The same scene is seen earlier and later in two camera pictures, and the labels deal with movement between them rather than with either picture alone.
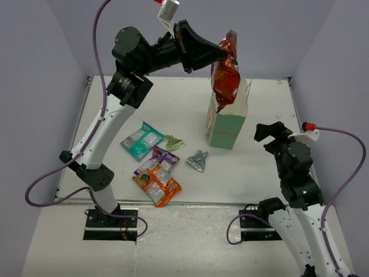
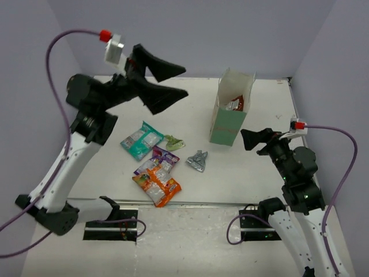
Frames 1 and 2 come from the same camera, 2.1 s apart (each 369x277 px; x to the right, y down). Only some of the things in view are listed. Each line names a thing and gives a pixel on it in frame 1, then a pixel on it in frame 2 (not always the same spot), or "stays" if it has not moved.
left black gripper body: (184, 47) -> (135, 76)
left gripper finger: (199, 51) -> (157, 98)
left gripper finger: (192, 40) -> (162, 70)
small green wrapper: (173, 143) stays
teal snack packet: (140, 143) stays
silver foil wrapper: (197, 161) stays
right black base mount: (256, 229) stays
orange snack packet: (158, 186) stays
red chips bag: (225, 72) -> (236, 104)
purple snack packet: (160, 157) stays
